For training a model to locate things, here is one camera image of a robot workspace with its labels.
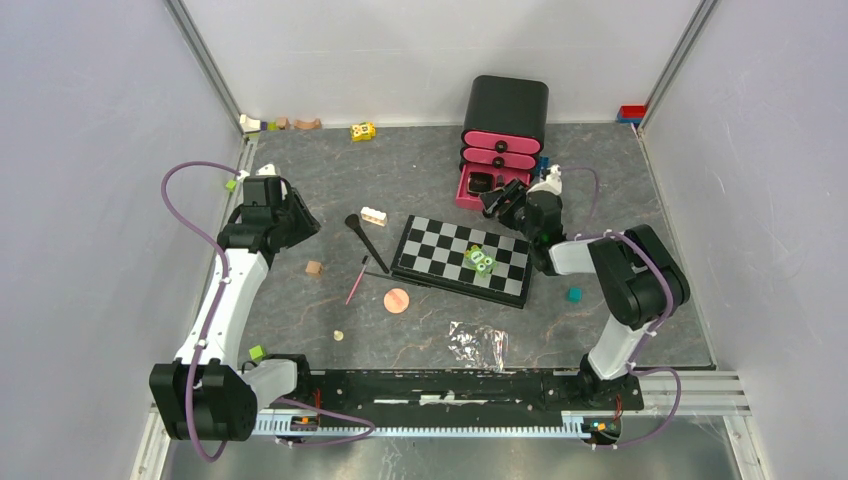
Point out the clear plastic wrapper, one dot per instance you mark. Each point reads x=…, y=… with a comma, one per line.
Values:
x=478, y=346

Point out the brown wooden cube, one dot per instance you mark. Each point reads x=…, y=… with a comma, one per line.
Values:
x=314, y=268

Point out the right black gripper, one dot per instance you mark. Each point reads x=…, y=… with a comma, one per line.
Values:
x=514, y=192

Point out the round pink powder puff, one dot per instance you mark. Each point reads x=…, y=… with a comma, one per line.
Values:
x=396, y=301

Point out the small green block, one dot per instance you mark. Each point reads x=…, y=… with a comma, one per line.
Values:
x=257, y=353

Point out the black drawer cabinet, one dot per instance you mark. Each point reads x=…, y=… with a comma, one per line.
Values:
x=507, y=105

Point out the red blue blocks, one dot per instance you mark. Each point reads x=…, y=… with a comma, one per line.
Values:
x=632, y=114

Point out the black makeup brush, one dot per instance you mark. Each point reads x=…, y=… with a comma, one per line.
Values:
x=352, y=221

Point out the pink lip gloss wand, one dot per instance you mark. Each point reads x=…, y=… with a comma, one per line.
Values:
x=363, y=270

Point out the white toy block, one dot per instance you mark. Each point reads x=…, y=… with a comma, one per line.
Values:
x=248, y=124

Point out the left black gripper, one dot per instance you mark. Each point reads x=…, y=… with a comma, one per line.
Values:
x=307, y=224

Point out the white lego brick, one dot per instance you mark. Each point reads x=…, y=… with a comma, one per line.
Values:
x=374, y=216

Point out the black white chessboard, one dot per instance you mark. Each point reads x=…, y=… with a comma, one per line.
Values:
x=431, y=252

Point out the yellow toy block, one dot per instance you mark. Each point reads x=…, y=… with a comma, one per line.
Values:
x=364, y=131

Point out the green owl toy block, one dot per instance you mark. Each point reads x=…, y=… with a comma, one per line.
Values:
x=479, y=260

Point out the blue block behind cabinet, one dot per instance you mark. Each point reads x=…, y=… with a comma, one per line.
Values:
x=543, y=165

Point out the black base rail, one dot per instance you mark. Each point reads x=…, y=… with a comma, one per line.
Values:
x=447, y=399

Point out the wooden arch block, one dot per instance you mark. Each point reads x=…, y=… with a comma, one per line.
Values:
x=307, y=124

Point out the teal cube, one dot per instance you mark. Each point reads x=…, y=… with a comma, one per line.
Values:
x=574, y=294

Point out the black square compact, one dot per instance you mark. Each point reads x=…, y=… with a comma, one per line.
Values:
x=479, y=183

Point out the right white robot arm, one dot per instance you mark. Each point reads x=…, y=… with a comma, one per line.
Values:
x=641, y=283

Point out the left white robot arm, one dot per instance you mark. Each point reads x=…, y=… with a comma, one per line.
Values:
x=200, y=395

